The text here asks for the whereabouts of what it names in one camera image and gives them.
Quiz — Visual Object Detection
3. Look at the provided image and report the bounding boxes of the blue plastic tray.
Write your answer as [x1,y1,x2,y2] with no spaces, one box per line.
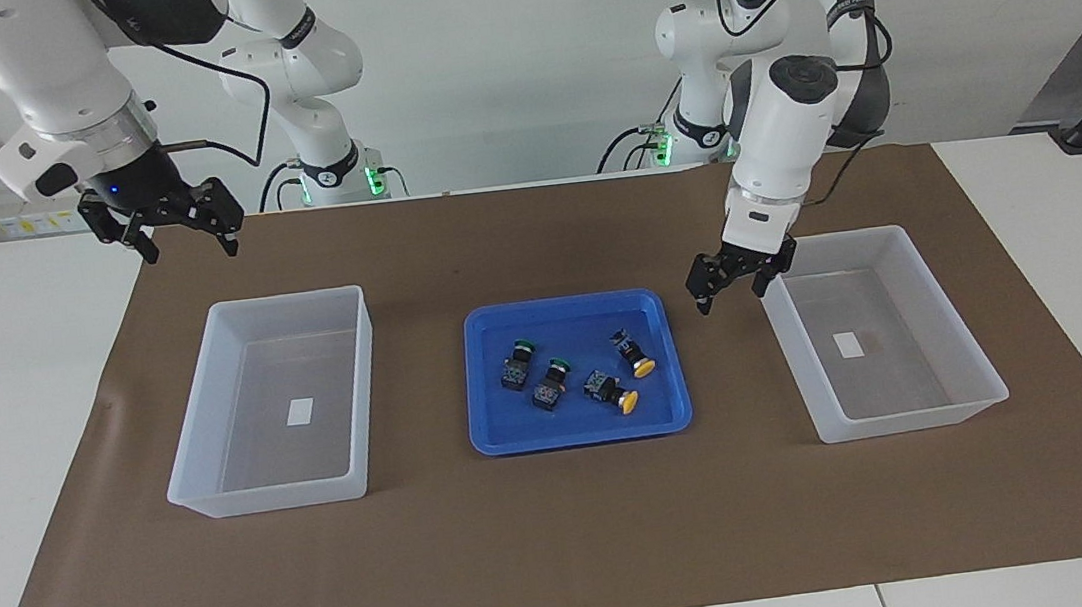
[456,284,696,459]

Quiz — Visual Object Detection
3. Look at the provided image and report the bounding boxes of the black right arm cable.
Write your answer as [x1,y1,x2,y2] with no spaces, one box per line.
[147,31,279,178]

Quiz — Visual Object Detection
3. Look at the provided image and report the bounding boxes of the black base cable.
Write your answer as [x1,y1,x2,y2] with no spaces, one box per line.
[254,158,307,213]
[589,77,693,176]

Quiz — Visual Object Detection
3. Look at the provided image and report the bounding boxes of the translucent white plastic box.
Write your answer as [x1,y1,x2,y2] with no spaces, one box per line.
[147,284,391,524]
[754,215,1013,451]

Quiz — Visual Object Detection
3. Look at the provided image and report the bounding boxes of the green push button switch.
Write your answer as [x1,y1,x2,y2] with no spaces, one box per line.
[528,355,578,413]
[497,338,541,393]

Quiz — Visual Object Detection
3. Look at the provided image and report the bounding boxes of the brown table mat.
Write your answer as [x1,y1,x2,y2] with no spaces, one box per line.
[0,124,1082,607]

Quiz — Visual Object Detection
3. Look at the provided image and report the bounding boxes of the white socket strip yellow labels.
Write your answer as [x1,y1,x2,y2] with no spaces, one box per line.
[0,196,88,242]

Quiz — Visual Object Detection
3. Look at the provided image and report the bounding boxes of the yellow push button switch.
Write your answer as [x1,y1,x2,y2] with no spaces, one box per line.
[607,324,658,382]
[581,364,642,420]

